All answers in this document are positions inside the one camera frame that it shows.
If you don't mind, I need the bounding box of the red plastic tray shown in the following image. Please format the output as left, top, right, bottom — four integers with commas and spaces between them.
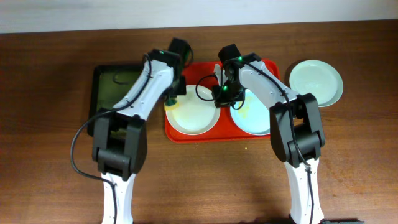
165, 62, 271, 144

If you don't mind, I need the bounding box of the light green plate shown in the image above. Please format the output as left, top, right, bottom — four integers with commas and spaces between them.
289, 60, 344, 107

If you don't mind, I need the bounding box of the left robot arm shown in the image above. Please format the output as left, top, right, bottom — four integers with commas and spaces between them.
92, 38, 193, 223

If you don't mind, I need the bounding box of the white plate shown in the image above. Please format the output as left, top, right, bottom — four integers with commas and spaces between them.
165, 85, 221, 135

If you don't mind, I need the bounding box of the black tray with green water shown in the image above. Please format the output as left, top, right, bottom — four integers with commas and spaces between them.
89, 64, 143, 117

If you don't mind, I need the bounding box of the green and yellow sponge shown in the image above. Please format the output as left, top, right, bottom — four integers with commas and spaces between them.
164, 97, 180, 111

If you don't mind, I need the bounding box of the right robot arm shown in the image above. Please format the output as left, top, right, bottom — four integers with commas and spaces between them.
212, 44, 325, 223

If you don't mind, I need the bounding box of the light blue plate right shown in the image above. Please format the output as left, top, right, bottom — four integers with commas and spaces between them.
230, 89, 271, 136

